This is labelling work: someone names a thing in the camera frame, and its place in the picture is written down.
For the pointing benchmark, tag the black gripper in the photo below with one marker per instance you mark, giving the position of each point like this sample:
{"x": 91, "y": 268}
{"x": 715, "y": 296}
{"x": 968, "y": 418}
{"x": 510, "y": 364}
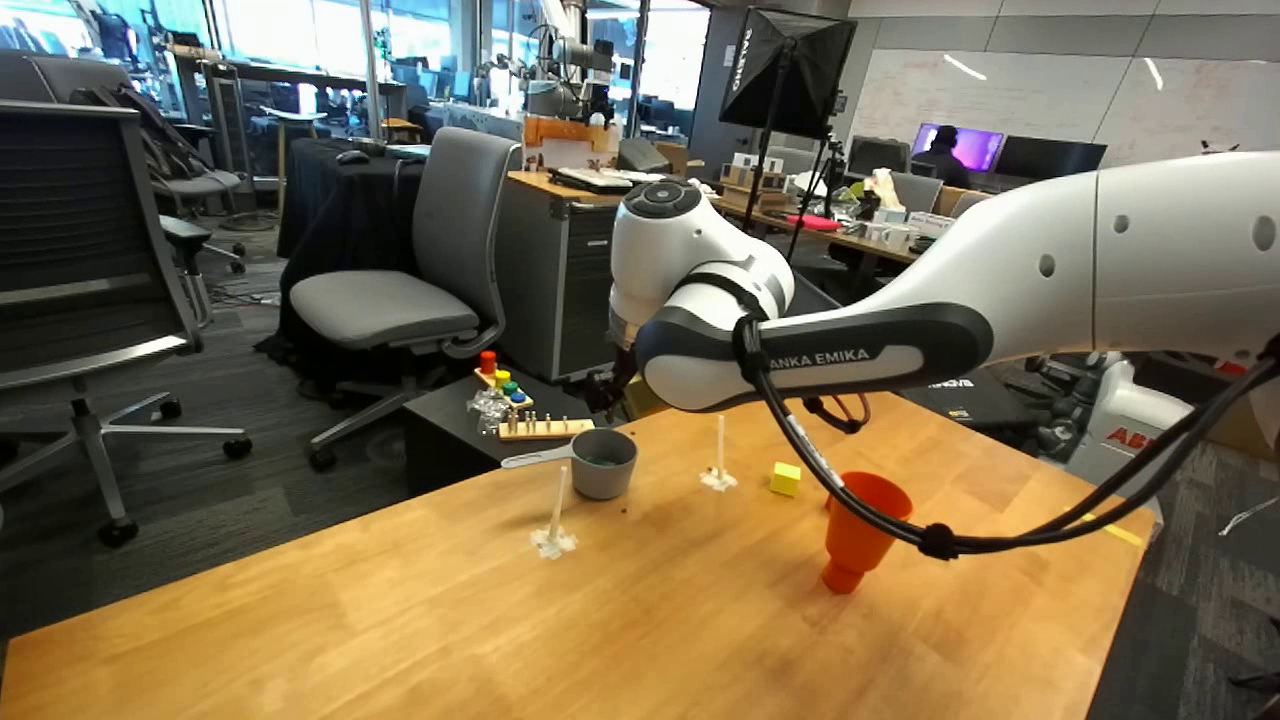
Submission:
{"x": 616, "y": 385}

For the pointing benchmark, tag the gray measuring cup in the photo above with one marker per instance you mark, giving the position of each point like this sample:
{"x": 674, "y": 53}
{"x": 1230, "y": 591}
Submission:
{"x": 600, "y": 468}

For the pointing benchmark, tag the white ABB robot base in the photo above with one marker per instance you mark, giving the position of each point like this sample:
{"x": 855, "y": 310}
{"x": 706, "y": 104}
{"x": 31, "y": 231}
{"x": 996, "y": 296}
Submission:
{"x": 1103, "y": 402}

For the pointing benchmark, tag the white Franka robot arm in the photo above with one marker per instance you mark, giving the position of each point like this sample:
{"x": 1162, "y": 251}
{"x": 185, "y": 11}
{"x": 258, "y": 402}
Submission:
{"x": 1172, "y": 255}

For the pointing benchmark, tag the orange plastic cup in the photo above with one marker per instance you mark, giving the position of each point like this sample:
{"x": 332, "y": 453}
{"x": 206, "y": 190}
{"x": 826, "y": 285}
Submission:
{"x": 855, "y": 545}

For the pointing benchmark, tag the wooden peg board toy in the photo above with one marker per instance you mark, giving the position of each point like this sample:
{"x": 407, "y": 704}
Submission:
{"x": 544, "y": 429}

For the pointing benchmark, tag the gray metal cabinet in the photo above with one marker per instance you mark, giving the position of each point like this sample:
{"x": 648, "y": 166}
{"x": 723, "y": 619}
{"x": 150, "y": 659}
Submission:
{"x": 560, "y": 293}

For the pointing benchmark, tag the colourful stacking toy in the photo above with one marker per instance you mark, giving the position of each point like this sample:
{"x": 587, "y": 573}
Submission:
{"x": 502, "y": 382}

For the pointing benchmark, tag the clear plastic bag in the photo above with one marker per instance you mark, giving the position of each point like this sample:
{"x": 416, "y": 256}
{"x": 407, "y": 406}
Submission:
{"x": 486, "y": 412}

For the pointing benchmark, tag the flat gray tray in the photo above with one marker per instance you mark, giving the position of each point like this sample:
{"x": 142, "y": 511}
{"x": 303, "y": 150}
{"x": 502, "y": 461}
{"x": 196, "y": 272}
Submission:
{"x": 595, "y": 178}

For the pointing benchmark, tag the gray office chair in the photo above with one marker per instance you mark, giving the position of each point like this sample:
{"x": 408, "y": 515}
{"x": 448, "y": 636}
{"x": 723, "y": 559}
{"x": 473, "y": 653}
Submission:
{"x": 455, "y": 226}

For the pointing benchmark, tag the orange box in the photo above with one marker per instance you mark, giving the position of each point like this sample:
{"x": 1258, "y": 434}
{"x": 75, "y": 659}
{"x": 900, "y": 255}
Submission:
{"x": 569, "y": 140}

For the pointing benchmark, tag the cluttered wooden desk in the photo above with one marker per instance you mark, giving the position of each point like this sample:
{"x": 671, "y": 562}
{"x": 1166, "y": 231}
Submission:
{"x": 843, "y": 212}

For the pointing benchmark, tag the black cloth covered table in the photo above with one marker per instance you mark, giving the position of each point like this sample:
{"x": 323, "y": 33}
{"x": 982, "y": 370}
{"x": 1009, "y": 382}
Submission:
{"x": 343, "y": 201}

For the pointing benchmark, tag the black softbox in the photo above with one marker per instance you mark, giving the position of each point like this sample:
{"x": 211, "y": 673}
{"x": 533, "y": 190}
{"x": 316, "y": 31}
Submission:
{"x": 798, "y": 75}

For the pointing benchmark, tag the purple lit monitor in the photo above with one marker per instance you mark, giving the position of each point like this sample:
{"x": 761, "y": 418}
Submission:
{"x": 961, "y": 150}

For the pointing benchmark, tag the dark background office chair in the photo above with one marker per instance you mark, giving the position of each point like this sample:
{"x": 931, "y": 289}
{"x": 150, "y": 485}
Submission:
{"x": 185, "y": 173}

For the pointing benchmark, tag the wide dark monitor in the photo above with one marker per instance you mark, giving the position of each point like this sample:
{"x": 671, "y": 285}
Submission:
{"x": 1054, "y": 159}

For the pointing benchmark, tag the yellow tape strip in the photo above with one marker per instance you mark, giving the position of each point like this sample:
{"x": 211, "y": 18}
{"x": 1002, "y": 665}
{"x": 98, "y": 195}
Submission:
{"x": 1124, "y": 536}

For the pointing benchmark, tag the black mesh office chair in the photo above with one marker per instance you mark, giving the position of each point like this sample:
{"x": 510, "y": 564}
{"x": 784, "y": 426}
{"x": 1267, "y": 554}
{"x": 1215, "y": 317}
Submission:
{"x": 83, "y": 212}

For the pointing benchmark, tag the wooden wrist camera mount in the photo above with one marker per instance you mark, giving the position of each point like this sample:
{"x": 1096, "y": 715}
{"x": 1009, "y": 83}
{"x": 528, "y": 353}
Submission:
{"x": 648, "y": 402}

